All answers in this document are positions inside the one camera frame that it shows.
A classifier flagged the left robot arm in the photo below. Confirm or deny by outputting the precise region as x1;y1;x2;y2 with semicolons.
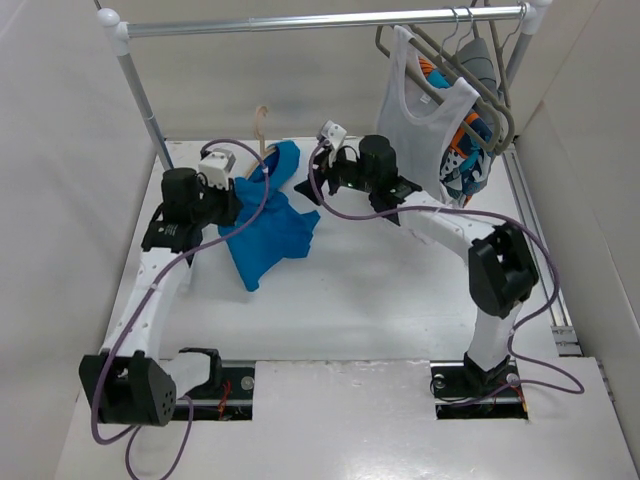
79;167;242;426

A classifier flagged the grey garment on hanger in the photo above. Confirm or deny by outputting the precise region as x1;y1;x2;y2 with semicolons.
456;38;498;96

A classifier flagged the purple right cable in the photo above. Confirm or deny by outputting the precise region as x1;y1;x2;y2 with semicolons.
307;142;586;409

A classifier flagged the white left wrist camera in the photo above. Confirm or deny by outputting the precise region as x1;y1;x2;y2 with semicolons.
198;148;236;190

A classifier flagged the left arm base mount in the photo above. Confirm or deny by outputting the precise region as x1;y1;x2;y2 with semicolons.
160;351;256;421

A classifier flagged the metal clothes rack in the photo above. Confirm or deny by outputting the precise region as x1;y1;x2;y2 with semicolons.
95;1;551;169

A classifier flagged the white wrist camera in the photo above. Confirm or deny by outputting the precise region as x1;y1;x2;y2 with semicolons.
317;120;347;151
198;148;236;190

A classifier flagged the beige wooden hanger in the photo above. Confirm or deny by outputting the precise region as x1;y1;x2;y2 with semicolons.
253;105;276;160

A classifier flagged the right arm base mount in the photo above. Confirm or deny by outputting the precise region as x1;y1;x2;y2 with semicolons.
429;361;528;420

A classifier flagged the white mesh tank top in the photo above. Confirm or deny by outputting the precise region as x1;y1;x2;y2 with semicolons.
376;26;479;202

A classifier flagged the purple cable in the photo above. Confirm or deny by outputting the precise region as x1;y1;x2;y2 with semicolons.
89;138;271;479
307;142;586;409

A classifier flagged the blue t shirt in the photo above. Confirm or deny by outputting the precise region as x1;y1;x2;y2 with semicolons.
218;140;320;292

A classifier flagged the colourful patterned garment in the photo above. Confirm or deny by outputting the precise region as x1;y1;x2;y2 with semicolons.
418;56;494;207

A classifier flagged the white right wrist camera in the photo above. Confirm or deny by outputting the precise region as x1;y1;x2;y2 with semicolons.
317;120;347;151

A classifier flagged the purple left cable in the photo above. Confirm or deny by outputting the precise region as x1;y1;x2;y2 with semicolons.
89;138;271;479

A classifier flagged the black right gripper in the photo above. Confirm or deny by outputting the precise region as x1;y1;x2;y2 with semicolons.
294;142;377;205

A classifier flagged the grey empty hanger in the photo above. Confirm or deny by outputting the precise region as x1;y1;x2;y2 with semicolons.
460;18;515;155

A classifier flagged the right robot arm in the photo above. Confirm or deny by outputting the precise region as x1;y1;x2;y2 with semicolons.
295;135;539;394

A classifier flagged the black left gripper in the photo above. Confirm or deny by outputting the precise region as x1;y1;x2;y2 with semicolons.
190;173;241;228

